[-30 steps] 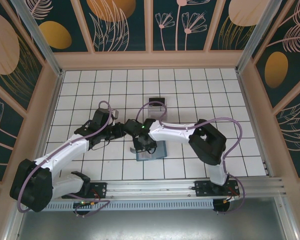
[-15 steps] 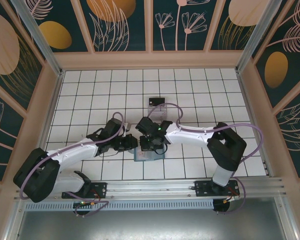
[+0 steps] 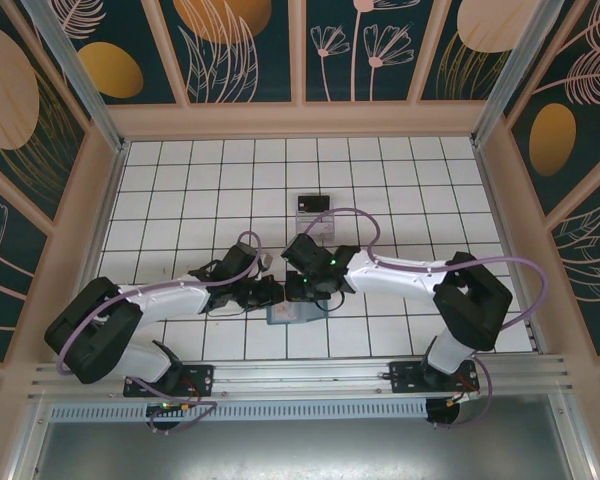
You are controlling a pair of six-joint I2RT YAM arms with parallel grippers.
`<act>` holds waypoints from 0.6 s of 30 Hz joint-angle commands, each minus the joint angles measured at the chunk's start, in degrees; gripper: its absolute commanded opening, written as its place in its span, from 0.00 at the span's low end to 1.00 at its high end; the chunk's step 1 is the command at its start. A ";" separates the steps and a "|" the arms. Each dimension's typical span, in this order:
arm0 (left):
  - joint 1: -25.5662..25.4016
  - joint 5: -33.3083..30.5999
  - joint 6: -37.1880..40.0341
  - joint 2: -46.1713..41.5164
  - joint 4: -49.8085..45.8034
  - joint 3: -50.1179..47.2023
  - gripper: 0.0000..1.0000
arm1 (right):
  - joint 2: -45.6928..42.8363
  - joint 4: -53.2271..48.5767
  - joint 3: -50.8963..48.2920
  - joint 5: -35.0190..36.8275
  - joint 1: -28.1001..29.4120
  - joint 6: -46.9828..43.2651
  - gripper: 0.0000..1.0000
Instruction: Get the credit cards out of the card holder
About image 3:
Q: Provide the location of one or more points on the aluminium table edge strip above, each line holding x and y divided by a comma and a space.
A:
97, 240
505, 240

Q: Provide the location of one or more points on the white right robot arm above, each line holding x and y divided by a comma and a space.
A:
400, 277

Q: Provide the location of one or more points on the clear acrylic card stand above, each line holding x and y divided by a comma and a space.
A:
316, 217

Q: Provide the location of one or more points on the blue card holder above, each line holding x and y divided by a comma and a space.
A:
310, 315

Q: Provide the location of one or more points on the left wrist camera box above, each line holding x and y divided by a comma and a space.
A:
242, 262

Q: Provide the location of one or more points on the aluminium corner post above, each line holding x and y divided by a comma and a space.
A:
515, 75
80, 80

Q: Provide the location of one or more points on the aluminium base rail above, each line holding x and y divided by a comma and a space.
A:
300, 372

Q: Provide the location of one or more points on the black credit card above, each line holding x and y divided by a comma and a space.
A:
314, 203

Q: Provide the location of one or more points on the white pink-print credit card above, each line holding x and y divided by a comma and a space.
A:
322, 227
286, 314

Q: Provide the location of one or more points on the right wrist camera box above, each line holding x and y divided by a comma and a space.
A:
305, 252

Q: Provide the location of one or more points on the grey metal sheet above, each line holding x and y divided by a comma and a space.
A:
300, 452

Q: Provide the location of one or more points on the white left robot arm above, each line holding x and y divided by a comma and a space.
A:
165, 297

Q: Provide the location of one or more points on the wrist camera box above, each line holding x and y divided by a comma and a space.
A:
242, 262
305, 252

